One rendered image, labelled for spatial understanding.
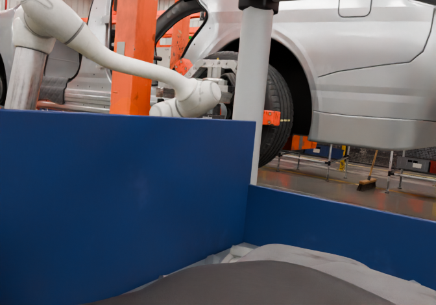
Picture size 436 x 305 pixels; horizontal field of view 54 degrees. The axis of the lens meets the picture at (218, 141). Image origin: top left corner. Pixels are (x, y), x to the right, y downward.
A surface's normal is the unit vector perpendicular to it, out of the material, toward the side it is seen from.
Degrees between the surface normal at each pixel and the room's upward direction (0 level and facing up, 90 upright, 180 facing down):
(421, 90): 94
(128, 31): 90
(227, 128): 90
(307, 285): 4
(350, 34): 90
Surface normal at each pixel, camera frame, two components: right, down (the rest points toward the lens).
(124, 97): -0.55, 0.02
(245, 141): 0.83, 0.12
